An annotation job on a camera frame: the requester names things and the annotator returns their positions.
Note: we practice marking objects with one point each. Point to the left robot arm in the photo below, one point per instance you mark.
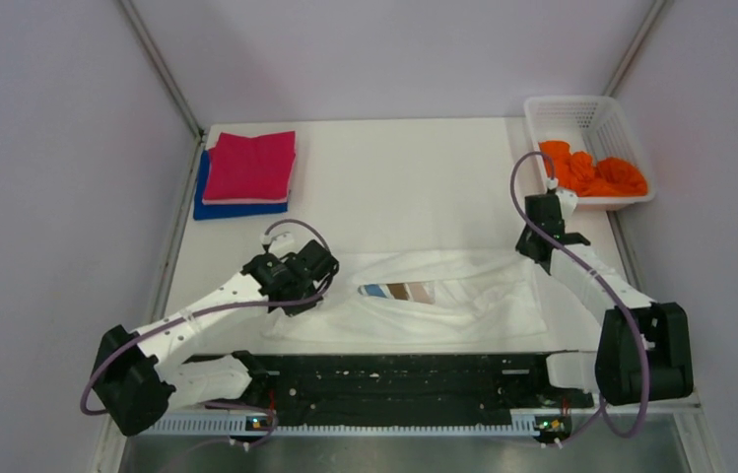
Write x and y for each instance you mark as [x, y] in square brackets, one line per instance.
[141, 374]

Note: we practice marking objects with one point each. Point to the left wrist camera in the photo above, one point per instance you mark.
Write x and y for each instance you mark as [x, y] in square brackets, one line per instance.
[279, 245]

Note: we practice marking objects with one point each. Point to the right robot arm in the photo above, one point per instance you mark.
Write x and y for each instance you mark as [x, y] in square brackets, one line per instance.
[644, 345]

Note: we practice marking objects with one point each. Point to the folded blue t-shirt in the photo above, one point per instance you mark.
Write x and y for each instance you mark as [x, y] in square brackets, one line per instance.
[206, 212]

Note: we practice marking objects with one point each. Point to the folded magenta t-shirt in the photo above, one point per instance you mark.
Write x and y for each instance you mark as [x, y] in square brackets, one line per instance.
[251, 167]

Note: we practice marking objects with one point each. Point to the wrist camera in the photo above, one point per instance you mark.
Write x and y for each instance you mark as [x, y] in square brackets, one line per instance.
[567, 199]
[279, 245]

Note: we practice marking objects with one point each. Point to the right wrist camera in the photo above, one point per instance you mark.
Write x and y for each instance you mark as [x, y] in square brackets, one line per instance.
[567, 199]

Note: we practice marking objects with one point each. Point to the folded pink t-shirt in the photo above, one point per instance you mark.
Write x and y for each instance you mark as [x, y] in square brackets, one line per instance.
[244, 201]

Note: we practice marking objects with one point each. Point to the white plastic basket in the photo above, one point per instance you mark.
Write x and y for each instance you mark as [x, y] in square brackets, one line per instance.
[596, 125]

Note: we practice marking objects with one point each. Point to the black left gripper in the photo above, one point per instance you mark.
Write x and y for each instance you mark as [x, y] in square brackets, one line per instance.
[292, 310]

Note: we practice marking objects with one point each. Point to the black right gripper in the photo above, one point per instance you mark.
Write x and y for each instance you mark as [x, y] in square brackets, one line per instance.
[521, 245]

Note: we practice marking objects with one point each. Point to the white printed t-shirt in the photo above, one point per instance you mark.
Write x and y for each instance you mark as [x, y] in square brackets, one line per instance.
[427, 297]

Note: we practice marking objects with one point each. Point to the orange crumpled t-shirt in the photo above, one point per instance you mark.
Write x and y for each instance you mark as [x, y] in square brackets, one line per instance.
[579, 172]

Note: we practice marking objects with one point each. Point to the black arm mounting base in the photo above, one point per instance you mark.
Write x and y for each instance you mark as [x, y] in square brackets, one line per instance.
[463, 390]

